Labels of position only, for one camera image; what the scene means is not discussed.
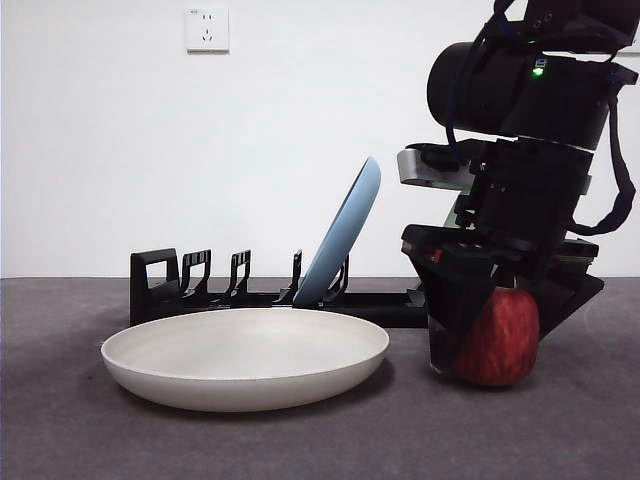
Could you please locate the red apple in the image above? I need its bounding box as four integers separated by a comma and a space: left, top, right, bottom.
452, 287, 542, 388

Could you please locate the cream pale yellow plate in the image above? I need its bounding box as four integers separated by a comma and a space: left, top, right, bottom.
100, 307, 391, 414

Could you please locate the pale green plate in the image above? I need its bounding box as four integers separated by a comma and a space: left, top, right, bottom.
442, 202, 464, 230

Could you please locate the light blue plate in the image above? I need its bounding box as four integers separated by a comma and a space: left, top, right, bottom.
292, 155, 382, 307

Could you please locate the black plastic plate rack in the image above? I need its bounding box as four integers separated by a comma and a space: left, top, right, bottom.
129, 247, 432, 330

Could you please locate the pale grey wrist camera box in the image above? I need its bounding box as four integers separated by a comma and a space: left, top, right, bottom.
397, 143, 479, 192

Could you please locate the white wall socket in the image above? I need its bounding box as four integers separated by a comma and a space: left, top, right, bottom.
185, 6, 231, 54

